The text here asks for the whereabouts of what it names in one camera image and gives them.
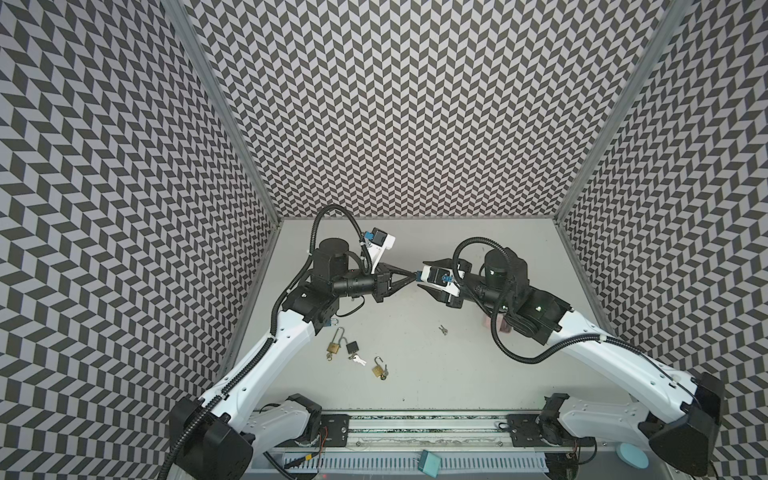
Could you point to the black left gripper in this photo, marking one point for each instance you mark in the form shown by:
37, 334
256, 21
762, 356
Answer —
383, 280

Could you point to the small brass padlock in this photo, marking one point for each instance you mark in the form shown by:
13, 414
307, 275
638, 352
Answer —
380, 369

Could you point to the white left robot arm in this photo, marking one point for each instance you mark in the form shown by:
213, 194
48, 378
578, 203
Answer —
216, 435

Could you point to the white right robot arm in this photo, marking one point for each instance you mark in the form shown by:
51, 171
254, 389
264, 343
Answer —
675, 414

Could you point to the pink pencil sharpener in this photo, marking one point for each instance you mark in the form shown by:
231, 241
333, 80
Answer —
501, 325

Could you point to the black padlock with keys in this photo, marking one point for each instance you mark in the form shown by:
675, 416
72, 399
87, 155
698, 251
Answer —
353, 353

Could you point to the long shackle brass padlock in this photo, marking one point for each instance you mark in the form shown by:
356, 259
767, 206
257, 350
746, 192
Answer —
334, 346

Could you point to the teal square block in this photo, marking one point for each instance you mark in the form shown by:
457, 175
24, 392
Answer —
429, 464

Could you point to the light blue oval object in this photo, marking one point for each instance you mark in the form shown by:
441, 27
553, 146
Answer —
632, 456

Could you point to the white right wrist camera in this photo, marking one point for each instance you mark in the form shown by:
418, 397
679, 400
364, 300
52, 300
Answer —
436, 281

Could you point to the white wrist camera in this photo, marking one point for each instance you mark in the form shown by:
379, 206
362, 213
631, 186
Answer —
377, 242
436, 281

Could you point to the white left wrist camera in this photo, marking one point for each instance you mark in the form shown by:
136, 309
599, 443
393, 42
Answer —
377, 242

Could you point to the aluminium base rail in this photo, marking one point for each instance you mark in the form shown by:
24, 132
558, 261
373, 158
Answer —
447, 430

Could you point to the aluminium left corner post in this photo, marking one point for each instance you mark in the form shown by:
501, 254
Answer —
184, 31

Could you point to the aluminium corner post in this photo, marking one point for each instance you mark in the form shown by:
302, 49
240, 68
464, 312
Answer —
184, 31
648, 60

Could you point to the aluminium right corner post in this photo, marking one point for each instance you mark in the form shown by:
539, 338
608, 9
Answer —
648, 60

